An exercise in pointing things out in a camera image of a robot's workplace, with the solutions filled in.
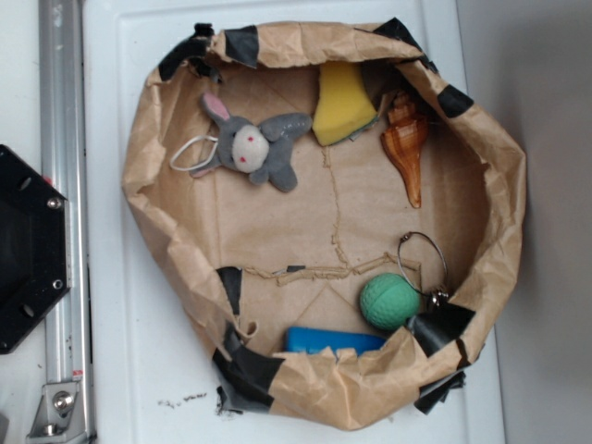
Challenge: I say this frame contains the brown paper bag bin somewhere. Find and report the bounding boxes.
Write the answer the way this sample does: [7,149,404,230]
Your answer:
[122,19,526,430]

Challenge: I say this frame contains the gray plush bunny toy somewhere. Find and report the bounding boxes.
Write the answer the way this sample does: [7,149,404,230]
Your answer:
[169,92,313,192]

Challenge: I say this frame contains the blue rectangular block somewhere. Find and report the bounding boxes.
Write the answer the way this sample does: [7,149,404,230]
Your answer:
[285,327,386,355]

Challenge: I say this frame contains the green golf ball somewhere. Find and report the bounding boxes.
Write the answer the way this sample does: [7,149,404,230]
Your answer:
[360,273,420,331]

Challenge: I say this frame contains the yellow sponge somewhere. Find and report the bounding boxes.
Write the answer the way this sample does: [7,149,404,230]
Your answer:
[313,61,377,146]

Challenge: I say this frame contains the orange spiral seashell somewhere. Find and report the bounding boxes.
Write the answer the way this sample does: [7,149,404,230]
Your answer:
[381,90,428,208]

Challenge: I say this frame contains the metal key ring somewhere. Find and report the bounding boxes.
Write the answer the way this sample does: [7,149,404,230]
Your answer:
[397,231,450,315]

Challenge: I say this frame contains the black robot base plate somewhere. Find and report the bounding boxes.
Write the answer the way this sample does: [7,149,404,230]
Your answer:
[1,145,69,355]

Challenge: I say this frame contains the metal corner bracket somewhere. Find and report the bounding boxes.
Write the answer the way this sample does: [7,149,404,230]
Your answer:
[26,381,85,443]

